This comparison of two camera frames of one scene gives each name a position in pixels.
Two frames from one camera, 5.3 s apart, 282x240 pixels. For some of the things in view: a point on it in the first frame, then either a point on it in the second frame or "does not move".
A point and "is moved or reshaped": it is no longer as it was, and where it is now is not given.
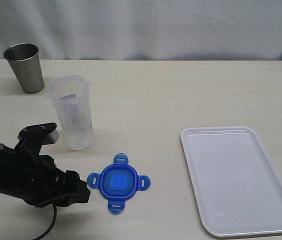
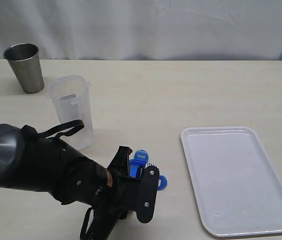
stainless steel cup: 24,59 does not move
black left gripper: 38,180 -> 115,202
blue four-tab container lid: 118,183 is moved or reshaped
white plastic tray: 238,190 does not move
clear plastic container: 71,95 does not move
